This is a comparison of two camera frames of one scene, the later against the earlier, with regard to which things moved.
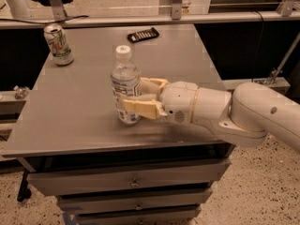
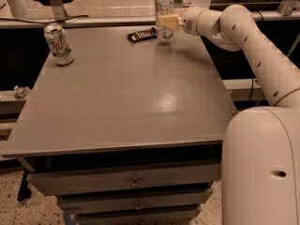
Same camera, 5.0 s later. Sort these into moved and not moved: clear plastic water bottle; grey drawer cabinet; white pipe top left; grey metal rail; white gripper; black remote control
Moved: white gripper; clear plastic water bottle
Not moved: grey drawer cabinet; grey metal rail; black remote control; white pipe top left
